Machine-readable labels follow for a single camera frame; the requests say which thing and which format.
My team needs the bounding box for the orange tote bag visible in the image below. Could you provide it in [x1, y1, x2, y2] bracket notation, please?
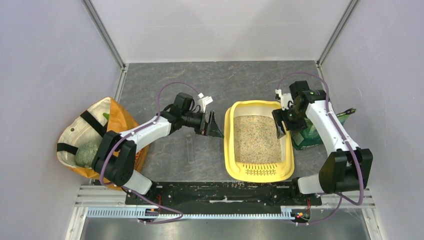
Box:
[56, 97, 153, 194]

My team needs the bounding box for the green round melon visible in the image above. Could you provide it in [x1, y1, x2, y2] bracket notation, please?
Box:
[75, 140, 101, 168]

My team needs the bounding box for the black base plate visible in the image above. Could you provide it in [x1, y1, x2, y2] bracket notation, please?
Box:
[145, 181, 322, 215]

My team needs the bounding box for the green litter bag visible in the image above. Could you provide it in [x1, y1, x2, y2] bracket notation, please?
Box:
[291, 108, 357, 151]

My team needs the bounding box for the slotted cable duct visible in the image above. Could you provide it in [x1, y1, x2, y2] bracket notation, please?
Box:
[86, 207, 295, 220]

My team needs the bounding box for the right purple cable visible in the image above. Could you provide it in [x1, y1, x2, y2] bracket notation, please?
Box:
[277, 71, 366, 227]

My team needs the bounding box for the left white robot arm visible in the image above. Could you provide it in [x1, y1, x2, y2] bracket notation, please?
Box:
[91, 92, 224, 204]

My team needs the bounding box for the yellow litter box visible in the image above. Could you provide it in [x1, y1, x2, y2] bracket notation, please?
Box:
[223, 100, 295, 183]

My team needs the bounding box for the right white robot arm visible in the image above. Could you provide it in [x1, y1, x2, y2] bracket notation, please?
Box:
[272, 80, 373, 205]

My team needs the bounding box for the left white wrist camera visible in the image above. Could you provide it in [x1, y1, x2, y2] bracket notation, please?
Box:
[197, 93, 213, 113]

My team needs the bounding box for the clear plastic tube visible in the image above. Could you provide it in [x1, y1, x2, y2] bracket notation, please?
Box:
[185, 134, 195, 164]

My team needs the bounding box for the aluminium frame rail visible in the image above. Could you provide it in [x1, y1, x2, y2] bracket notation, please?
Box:
[75, 185, 376, 209]

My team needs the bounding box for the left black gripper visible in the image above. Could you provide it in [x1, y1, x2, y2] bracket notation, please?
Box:
[181, 109, 224, 139]

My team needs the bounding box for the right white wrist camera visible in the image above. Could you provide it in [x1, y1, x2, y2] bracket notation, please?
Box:
[274, 89, 294, 110]

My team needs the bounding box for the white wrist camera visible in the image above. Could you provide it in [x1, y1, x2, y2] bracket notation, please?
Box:
[274, 89, 294, 110]
[197, 93, 213, 113]

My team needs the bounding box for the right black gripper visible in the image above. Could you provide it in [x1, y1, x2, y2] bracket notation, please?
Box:
[272, 105, 308, 139]

